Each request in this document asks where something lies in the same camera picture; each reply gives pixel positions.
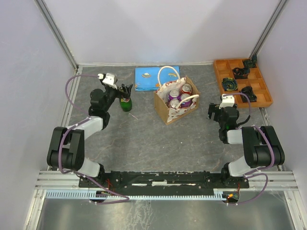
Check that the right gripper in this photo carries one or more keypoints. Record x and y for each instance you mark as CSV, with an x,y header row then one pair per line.
x,y
214,108

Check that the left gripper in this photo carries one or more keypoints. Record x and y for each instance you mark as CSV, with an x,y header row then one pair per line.
x,y
126,93

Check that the green glass perrier bottle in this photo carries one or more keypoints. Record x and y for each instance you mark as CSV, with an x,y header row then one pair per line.
x,y
125,104

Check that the red coke can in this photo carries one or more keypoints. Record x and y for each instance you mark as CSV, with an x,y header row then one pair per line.
x,y
186,89
173,103

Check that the purple fanta can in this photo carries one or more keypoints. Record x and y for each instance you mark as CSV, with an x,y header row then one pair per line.
x,y
173,94
185,100

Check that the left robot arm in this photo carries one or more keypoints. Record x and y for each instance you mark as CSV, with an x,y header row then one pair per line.
x,y
67,147

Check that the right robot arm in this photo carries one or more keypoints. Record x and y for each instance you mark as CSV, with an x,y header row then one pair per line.
x,y
261,146

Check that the blue printed folded cloth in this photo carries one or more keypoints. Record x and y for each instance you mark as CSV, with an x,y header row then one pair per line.
x,y
146,78

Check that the rolled blue yellow sock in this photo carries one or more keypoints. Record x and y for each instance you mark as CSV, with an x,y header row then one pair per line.
x,y
229,84

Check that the rolled dark sock front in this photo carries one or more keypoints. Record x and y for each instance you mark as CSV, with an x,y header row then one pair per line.
x,y
248,91

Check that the orange wooden compartment tray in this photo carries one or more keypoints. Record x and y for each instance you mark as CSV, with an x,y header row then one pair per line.
x,y
224,69

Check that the rolled black sock middle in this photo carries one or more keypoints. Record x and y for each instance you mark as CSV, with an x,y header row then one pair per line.
x,y
241,73

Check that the rolled sock top corner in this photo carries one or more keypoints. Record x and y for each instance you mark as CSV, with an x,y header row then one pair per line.
x,y
250,63

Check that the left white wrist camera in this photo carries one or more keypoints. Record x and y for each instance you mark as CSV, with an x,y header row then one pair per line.
x,y
107,79

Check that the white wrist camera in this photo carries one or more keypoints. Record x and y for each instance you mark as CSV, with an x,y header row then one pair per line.
x,y
228,100
107,79

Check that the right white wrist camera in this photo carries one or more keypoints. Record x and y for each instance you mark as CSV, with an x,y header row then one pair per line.
x,y
228,100

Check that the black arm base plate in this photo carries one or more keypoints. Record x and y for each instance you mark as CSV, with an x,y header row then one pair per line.
x,y
165,183

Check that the left corner aluminium post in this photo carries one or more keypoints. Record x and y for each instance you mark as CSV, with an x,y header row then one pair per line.
x,y
41,4

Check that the corner aluminium post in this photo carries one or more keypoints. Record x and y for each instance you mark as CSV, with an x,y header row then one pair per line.
x,y
41,4
269,26

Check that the aluminium frame rail front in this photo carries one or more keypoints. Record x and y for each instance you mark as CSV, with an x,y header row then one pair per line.
x,y
277,181

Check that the right corner aluminium post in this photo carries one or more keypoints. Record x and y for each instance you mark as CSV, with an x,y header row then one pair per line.
x,y
269,26

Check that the light blue cable duct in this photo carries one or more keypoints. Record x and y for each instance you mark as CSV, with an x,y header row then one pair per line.
x,y
96,195

